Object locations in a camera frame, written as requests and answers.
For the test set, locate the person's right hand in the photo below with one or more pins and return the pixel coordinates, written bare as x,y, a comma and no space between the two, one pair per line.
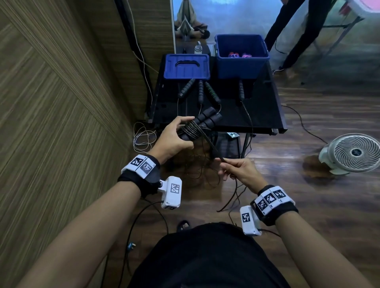
246,173

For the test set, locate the person's left hand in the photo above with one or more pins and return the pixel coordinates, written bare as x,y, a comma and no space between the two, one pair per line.
169,142

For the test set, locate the blue plastic bin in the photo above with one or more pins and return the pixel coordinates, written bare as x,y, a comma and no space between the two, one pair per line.
242,71

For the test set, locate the person's right forearm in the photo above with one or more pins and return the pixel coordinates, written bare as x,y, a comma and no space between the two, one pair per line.
317,252

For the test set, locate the person's left forearm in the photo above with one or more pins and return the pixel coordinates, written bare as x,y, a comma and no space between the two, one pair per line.
83,237

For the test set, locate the blue bin lid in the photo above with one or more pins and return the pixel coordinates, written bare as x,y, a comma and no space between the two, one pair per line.
172,74

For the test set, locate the person's left foot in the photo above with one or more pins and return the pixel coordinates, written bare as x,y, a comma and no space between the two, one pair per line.
184,226

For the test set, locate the person's black clothing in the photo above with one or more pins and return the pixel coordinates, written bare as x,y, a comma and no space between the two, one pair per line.
207,258

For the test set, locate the black wristband with marker tags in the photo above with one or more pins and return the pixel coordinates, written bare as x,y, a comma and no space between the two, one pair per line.
142,173
273,204

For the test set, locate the black glossy low table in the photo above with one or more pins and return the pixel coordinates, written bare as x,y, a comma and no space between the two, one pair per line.
264,112

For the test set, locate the black pouch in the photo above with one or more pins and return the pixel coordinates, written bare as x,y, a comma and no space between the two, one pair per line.
184,50

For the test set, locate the white water bottle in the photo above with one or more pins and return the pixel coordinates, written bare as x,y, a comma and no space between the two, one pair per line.
198,48

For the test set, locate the white floor fan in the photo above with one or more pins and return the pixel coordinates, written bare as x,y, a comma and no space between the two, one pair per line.
353,152

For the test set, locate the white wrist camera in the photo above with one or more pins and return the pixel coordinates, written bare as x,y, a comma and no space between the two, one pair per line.
172,193
249,221

